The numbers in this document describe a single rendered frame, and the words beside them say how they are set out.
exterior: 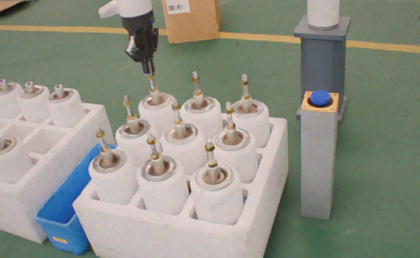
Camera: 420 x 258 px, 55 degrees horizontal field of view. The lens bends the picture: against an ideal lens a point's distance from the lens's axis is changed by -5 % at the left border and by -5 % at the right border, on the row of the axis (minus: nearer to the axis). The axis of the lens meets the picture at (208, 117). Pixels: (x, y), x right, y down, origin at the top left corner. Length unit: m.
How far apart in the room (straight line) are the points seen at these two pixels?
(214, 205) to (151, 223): 0.14
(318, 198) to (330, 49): 0.45
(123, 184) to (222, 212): 0.22
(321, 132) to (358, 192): 0.30
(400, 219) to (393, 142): 0.30
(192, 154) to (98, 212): 0.24
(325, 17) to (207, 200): 0.66
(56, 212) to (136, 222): 0.30
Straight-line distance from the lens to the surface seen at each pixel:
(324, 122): 0.87
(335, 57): 1.26
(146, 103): 1.06
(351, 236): 1.03
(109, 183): 0.89
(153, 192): 0.83
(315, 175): 0.96
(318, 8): 1.22
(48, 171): 1.12
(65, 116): 1.21
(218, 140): 0.89
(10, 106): 1.37
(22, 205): 1.08
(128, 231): 0.92
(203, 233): 0.82
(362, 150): 1.26
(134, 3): 0.93
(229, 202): 0.80
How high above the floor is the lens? 0.79
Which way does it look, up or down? 33 degrees down
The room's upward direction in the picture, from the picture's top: 9 degrees counter-clockwise
